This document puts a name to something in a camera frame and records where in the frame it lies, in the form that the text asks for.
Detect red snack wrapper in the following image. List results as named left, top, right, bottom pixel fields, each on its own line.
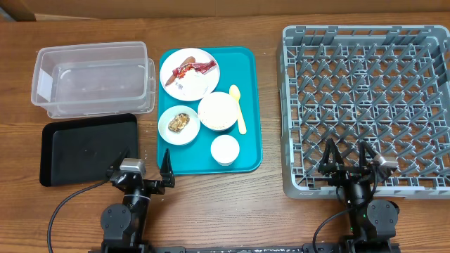
left=177, top=60, right=217, bottom=79

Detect white cup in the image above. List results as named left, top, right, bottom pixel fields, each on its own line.
left=210, top=135, right=240, bottom=166

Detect brown food scraps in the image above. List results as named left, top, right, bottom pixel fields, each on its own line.
left=168, top=113, right=190, bottom=134

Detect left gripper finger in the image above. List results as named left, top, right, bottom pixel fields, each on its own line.
left=160, top=149, right=175, bottom=188
left=105, top=147, right=129, bottom=178

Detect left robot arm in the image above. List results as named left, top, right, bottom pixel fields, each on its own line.
left=101, top=149, right=175, bottom=252

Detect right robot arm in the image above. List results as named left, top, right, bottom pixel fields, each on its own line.
left=312, top=138, right=400, bottom=252

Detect large white bowl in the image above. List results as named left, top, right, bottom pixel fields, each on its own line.
left=197, top=91, right=238, bottom=131

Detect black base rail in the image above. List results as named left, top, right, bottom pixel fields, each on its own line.
left=88, top=243, right=401, bottom=253

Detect yellow plastic spoon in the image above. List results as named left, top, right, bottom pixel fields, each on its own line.
left=229, top=84, right=247, bottom=135

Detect grey dishwasher rack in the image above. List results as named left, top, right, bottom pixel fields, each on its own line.
left=277, top=25, right=449, bottom=199

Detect teal serving tray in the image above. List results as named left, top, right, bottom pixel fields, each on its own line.
left=157, top=46, right=263, bottom=176

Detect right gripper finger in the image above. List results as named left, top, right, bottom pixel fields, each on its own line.
left=359, top=141, right=377, bottom=167
left=321, top=138, right=344, bottom=165

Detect black plastic tray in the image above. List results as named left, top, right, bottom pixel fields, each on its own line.
left=39, top=114, right=139, bottom=187

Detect white napkin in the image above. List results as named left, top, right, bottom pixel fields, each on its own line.
left=175, top=70, right=208, bottom=100

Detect brown sausage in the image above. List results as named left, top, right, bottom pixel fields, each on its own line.
left=165, top=56, right=195, bottom=86

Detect large white plate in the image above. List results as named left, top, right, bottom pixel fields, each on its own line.
left=160, top=48, right=220, bottom=101

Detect small white bowl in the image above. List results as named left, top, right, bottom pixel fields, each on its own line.
left=158, top=105, right=200, bottom=145

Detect clear plastic storage bin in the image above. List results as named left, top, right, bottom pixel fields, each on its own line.
left=31, top=41, right=157, bottom=119

